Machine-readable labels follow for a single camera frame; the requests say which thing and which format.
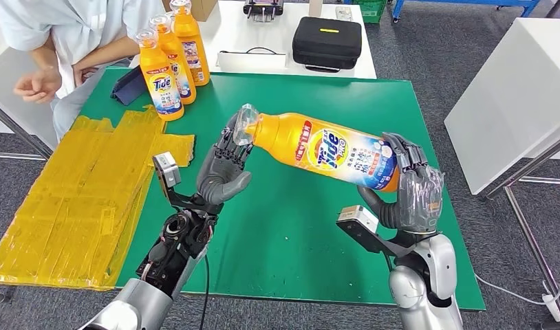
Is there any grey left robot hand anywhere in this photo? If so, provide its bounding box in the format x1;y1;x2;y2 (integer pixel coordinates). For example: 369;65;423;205
196;113;255;206

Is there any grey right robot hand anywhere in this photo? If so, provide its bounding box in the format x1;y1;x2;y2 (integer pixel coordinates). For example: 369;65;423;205
357;132;445;235

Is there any orange detergent bottle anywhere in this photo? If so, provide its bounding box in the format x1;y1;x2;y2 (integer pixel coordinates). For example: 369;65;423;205
169;0;211;87
233;103;402;193
149;13;197;106
136;29;185;122

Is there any green table mat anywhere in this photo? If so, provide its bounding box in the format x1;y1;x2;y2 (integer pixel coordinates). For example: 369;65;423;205
79;67;486;313

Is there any blue tablet case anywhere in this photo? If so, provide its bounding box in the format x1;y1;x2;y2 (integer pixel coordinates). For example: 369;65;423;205
110;65;147;107

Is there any white side table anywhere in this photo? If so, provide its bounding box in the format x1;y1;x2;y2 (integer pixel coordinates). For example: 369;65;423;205
444;18;560;315

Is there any black carrying case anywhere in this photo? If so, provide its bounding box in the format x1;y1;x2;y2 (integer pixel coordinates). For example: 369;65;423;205
292;17;363;74

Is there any yellow taped cardboard sheet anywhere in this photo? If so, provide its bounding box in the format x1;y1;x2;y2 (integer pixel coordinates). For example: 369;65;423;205
0;105;195;292

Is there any brown cardboard box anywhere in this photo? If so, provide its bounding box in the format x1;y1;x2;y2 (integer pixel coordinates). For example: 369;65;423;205
159;0;219;23

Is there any person's left hand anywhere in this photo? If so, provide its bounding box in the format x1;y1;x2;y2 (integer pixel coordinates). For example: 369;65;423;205
72;63;101;87

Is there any person's hand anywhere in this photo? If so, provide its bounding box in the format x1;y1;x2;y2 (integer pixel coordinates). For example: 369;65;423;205
13;68;63;105
72;63;101;87

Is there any white power strip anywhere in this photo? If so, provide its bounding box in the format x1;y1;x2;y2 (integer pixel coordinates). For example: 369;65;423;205
541;282;560;325

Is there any black controller device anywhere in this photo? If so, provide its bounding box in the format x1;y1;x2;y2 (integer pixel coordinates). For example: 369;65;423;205
242;0;285;23

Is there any green plastic crate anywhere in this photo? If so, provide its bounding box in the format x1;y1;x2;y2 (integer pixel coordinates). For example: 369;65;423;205
351;0;388;25

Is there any blue metal rack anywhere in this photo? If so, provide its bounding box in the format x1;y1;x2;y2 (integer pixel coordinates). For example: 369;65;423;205
391;0;543;23

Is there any person's right hand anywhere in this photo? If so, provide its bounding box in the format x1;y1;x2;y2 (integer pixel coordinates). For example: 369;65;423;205
13;68;63;105

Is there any person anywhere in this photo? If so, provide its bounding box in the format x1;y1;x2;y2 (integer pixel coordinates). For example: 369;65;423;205
0;0;164;142

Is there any white seat with metal legs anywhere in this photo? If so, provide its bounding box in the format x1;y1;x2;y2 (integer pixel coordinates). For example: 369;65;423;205
0;45;58;158

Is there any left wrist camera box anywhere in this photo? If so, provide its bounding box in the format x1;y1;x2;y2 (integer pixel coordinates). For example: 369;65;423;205
152;152;224;215

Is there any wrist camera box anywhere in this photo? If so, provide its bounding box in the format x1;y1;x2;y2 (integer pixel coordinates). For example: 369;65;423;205
336;205;427;259
152;152;224;215

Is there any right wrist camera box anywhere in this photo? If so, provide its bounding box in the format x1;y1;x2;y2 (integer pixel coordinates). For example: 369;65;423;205
336;205;427;259

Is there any white power cable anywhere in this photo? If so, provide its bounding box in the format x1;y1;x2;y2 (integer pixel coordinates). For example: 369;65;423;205
473;273;560;307

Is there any black cable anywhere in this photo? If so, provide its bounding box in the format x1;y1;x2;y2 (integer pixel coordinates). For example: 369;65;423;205
219;47;286;56

